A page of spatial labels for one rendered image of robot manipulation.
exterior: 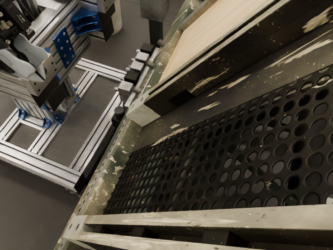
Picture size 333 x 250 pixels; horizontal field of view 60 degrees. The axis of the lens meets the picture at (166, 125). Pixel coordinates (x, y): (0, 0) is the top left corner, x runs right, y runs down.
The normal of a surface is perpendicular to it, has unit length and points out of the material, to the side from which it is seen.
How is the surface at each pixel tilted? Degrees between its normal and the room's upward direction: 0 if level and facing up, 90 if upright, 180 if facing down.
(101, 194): 34
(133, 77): 0
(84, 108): 0
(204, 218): 56
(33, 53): 85
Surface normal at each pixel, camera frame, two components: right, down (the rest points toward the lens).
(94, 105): 0.00, -0.52
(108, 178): 0.53, -0.27
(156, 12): -0.34, 0.80
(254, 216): -0.78, -0.53
